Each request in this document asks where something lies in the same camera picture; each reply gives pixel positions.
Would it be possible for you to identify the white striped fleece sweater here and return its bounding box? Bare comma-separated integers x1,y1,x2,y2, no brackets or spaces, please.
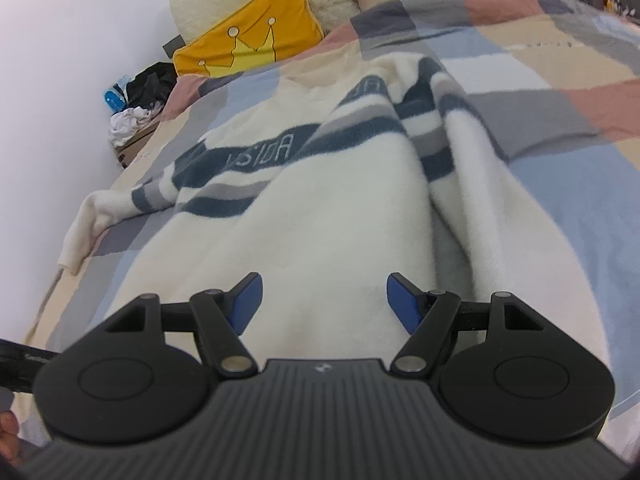
60,52,608,361

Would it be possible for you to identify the black clothing pile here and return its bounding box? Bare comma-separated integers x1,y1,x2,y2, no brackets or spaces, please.
126,62,177,110

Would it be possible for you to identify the brown bedside table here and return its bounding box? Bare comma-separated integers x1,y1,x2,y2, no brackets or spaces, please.
114,118,160,169

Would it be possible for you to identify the white crumpled cloth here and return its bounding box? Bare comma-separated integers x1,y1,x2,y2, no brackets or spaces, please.
107,102,164,148

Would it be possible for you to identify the blue bottle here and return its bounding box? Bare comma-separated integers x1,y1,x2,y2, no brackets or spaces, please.
103,75,131,114

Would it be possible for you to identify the patchwork plaid bed quilt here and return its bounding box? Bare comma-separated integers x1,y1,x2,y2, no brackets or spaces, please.
34,0,639,456

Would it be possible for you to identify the yellow crown cushion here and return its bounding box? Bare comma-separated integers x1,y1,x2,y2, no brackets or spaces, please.
172,0,324,78

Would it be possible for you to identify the grey wall socket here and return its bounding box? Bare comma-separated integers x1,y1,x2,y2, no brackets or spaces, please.
163,35,186,58

